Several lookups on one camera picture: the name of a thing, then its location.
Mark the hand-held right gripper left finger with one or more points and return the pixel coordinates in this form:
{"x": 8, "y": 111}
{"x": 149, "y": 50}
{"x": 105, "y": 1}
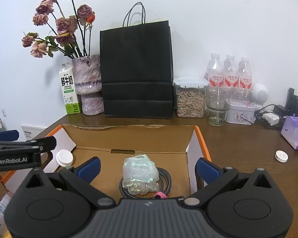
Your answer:
{"x": 90, "y": 167}

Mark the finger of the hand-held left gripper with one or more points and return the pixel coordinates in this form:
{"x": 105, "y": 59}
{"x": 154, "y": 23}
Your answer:
{"x": 6, "y": 135}
{"x": 47, "y": 142}

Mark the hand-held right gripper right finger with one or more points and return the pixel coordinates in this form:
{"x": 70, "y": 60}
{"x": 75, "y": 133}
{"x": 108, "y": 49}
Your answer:
{"x": 207, "y": 169}

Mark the white ribbed bottle cap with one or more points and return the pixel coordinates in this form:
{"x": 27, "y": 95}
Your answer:
{"x": 64, "y": 158}

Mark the cardboard box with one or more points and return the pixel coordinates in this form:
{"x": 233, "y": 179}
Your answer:
{"x": 139, "y": 136}

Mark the wooden desktop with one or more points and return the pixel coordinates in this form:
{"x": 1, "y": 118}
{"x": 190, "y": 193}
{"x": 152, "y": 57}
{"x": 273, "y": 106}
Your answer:
{"x": 238, "y": 143}

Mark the iridescent plastic bag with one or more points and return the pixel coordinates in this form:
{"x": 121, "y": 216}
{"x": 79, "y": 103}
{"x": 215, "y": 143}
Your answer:
{"x": 139, "y": 172}

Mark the clear glass cup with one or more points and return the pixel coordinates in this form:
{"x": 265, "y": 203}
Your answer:
{"x": 216, "y": 115}

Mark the white green milk carton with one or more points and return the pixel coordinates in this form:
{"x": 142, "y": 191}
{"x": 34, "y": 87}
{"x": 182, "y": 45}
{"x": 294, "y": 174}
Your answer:
{"x": 69, "y": 91}

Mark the pale printed tin box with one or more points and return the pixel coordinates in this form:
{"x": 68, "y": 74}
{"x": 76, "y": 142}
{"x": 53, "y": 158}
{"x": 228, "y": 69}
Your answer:
{"x": 239, "y": 115}

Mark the clear container of seeds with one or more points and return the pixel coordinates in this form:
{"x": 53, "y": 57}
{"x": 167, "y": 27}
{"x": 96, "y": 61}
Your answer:
{"x": 190, "y": 104}

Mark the small white round disc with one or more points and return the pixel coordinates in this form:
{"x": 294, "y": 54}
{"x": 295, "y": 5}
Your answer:
{"x": 281, "y": 156}

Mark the purple ceramic vase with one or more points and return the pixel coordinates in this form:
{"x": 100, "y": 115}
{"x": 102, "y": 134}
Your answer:
{"x": 89, "y": 79}

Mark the white charger plug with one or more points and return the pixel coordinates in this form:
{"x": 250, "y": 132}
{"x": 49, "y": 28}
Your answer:
{"x": 270, "y": 119}

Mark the white round speaker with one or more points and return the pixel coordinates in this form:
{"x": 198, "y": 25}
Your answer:
{"x": 260, "y": 94}

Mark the water bottle red label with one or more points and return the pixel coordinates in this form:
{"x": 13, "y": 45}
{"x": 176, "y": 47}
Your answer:
{"x": 230, "y": 78}
{"x": 245, "y": 79}
{"x": 214, "y": 76}

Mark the black power adapter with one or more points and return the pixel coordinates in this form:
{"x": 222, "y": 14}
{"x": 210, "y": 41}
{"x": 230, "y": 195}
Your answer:
{"x": 280, "y": 109}

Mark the purple tissue pack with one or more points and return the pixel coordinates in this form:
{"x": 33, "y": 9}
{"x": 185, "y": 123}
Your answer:
{"x": 294, "y": 131}

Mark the black upright device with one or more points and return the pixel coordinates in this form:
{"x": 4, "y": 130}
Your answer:
{"x": 293, "y": 101}

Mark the black paper bag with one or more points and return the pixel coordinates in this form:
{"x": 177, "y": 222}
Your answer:
{"x": 136, "y": 67}

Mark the dried rose bouquet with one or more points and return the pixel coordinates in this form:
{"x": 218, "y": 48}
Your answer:
{"x": 63, "y": 24}

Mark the small white wall switch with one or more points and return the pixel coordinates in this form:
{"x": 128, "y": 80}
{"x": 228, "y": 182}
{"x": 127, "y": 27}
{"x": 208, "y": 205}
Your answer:
{"x": 4, "y": 111}

